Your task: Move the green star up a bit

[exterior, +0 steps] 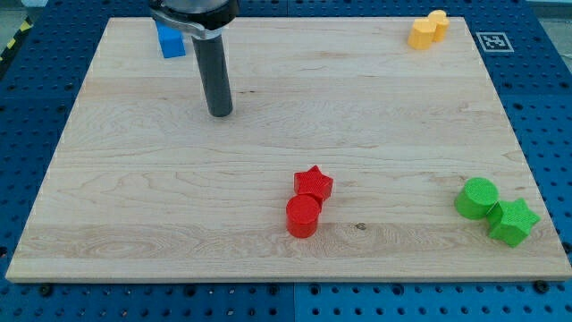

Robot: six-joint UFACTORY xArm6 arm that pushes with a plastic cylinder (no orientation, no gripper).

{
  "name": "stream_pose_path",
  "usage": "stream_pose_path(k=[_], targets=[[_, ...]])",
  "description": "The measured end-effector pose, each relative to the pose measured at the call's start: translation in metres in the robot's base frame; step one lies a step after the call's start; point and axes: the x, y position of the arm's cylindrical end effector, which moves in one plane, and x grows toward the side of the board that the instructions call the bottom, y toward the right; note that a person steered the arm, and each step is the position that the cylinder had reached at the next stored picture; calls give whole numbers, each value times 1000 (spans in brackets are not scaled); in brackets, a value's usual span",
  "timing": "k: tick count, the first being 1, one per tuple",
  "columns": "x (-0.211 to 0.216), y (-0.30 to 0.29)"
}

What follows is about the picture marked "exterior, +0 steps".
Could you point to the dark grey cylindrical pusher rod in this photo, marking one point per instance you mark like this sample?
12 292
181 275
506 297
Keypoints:
214 75

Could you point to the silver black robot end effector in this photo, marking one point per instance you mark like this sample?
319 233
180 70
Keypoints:
202 19

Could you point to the red star block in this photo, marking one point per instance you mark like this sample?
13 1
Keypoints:
313 183

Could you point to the green star block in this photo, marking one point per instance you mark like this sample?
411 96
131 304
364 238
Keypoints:
511 221

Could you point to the blue cube block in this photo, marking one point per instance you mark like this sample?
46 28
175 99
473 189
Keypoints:
170 41

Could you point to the light wooden board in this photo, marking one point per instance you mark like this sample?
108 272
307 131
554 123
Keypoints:
145 186

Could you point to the red cylinder block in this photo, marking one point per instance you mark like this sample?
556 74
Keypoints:
302 212

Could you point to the yellow heart block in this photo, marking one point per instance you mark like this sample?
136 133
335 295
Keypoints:
421 34

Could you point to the yellow cylinder block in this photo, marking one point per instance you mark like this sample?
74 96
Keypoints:
442 23

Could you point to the white fiducial marker tag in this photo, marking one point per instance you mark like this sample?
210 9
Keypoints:
494 42

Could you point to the green cylinder block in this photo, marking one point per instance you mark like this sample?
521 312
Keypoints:
476 198

